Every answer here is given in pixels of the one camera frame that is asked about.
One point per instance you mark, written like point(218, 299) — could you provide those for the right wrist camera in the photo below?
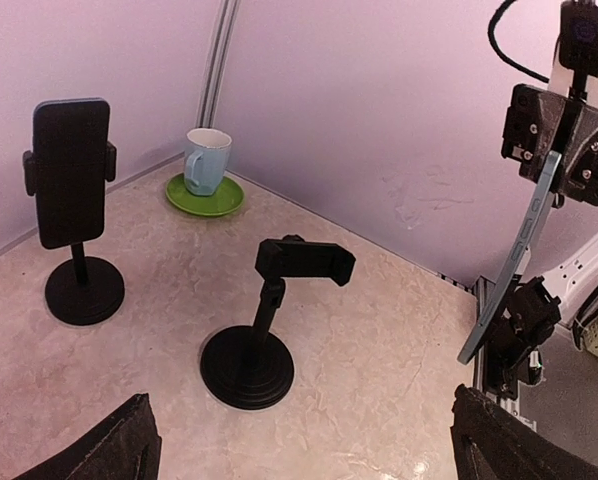
point(575, 61)

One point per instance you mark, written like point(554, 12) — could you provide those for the phone with teal case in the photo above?
point(518, 258)

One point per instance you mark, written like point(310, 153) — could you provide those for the right aluminium frame post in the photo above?
point(216, 61)

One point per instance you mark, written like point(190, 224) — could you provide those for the white blue mug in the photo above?
point(206, 159)

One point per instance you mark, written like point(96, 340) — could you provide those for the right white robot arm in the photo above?
point(575, 282)

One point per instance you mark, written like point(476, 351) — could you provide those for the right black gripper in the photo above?
point(538, 122)

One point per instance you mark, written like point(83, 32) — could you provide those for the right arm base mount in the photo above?
point(510, 356)

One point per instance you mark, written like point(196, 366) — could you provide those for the phone with dark-blue case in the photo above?
point(68, 169)

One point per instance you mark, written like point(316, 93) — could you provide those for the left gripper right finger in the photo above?
point(489, 443)

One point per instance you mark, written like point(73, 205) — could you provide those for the black clamp phone stand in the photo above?
point(83, 290)

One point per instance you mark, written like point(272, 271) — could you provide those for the green saucer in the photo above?
point(227, 199)

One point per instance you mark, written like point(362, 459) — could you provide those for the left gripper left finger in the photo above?
point(124, 445)

